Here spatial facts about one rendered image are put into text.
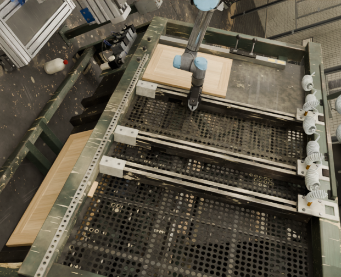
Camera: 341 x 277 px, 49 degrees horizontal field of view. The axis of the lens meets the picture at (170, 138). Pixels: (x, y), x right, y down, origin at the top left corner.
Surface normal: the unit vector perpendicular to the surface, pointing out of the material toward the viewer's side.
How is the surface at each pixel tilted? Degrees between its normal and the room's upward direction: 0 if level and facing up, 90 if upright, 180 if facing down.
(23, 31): 0
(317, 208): 57
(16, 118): 0
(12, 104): 0
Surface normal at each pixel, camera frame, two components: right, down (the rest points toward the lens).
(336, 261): 0.10, -0.68
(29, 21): 0.87, -0.18
